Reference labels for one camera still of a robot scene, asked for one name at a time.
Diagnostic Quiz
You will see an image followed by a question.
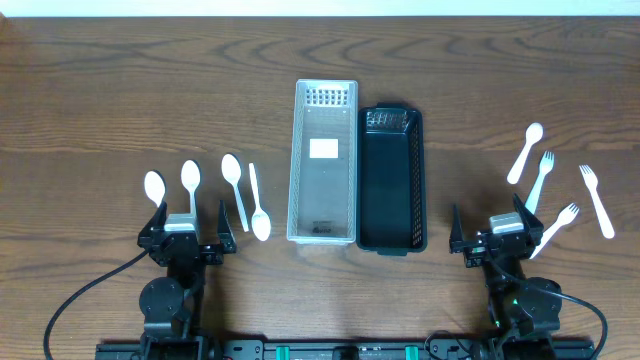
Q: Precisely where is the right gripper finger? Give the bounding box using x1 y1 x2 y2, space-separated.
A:
513 193 544 235
449 205 464 243

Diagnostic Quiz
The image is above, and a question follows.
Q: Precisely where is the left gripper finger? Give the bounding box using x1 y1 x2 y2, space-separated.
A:
217 200 237 246
137 200 167 245

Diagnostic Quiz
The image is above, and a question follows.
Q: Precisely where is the white plastic fork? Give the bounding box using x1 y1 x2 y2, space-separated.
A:
530 203 579 259
525 151 555 214
579 165 615 239

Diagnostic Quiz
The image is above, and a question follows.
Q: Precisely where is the white plastic spoon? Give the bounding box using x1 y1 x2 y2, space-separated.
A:
144 170 166 207
181 159 201 216
221 153 249 232
249 163 271 242
507 122 544 184

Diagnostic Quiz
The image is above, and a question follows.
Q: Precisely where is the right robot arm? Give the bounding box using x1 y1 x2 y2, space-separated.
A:
449 196 562 359

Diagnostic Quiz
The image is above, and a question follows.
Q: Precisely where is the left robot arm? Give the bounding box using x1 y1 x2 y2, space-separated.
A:
137 202 237 359

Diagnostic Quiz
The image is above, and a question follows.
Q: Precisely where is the black plastic mesh basket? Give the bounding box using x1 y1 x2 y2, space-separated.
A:
356 103 428 256

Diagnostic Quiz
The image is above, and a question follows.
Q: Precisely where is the clear plastic mesh basket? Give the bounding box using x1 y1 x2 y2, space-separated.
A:
286 79 358 245

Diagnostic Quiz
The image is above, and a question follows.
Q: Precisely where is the white label sticker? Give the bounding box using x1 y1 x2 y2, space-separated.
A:
309 139 339 159

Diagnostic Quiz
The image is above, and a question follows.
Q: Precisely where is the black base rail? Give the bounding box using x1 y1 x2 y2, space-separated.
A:
95 337 597 360

